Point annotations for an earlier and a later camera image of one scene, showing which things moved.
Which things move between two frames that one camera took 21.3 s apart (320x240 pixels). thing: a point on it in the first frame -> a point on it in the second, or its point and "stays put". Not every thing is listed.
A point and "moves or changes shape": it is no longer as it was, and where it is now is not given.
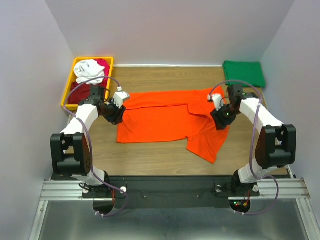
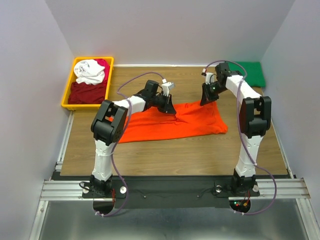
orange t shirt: x=179 y=116 moves or changes shape
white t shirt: x=85 y=70 stays put
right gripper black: x=219 y=124 -> x=206 y=98
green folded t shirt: x=249 y=71 stays put
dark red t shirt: x=81 y=93 stays put
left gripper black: x=117 y=117 -> x=169 y=108
